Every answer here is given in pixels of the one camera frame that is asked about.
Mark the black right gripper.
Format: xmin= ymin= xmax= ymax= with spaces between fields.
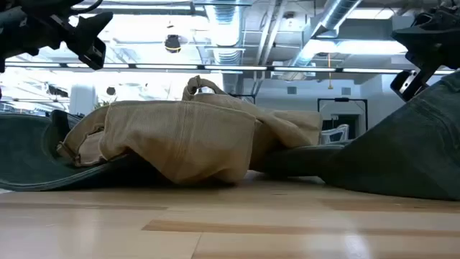
xmin=390 ymin=0 xmax=460 ymax=104

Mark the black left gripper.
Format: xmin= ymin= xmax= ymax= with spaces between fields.
xmin=0 ymin=0 xmax=114 ymax=73

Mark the dark green denim cap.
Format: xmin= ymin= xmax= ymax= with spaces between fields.
xmin=0 ymin=109 xmax=170 ymax=191
xmin=251 ymin=70 xmax=460 ymax=201

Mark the black hanging ceiling box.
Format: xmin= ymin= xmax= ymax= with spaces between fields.
xmin=47 ymin=84 xmax=69 ymax=99

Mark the yellow hanging pendant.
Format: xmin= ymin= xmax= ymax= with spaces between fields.
xmin=326 ymin=53 xmax=334 ymax=90

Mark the white office chair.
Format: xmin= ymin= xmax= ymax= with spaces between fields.
xmin=321 ymin=124 xmax=350 ymax=145

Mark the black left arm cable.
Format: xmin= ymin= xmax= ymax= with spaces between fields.
xmin=70 ymin=0 xmax=105 ymax=16

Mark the black dome ceiling camera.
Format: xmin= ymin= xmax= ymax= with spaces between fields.
xmin=164 ymin=34 xmax=182 ymax=54

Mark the silver spiral ceiling duct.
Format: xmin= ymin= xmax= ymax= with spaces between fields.
xmin=287 ymin=0 xmax=362 ymax=69

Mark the silver corrugated ceiling duct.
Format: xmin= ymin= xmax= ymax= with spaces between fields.
xmin=204 ymin=0 xmax=247 ymax=94

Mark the overhead frame light bar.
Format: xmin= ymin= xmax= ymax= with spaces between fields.
xmin=0 ymin=61 xmax=456 ymax=76

